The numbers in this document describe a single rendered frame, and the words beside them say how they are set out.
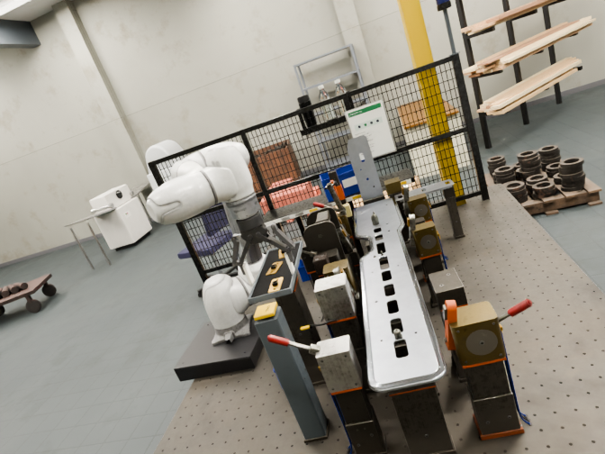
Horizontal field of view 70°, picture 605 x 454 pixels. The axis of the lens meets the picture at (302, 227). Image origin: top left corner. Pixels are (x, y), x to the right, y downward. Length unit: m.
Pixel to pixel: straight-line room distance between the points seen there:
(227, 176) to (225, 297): 0.87
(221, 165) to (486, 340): 0.80
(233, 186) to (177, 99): 7.75
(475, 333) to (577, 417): 0.38
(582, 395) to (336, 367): 0.67
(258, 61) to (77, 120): 3.97
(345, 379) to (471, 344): 0.32
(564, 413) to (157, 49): 8.48
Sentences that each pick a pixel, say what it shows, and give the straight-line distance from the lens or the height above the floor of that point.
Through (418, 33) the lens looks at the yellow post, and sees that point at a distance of 2.60.
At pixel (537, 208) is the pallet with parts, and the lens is 4.16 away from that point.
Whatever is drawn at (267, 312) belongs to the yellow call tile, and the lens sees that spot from 1.22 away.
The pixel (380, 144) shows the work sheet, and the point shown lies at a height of 1.21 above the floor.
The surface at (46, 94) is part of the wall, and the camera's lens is 10.37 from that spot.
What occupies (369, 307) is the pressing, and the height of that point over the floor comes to 1.00.
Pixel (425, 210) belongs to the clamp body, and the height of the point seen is 0.98.
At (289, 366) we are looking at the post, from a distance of 1.30.
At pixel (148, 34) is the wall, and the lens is 9.06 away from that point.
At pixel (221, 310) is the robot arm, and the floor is 0.91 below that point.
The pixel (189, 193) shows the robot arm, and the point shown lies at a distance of 1.16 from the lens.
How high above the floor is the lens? 1.71
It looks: 18 degrees down
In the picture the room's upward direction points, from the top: 20 degrees counter-clockwise
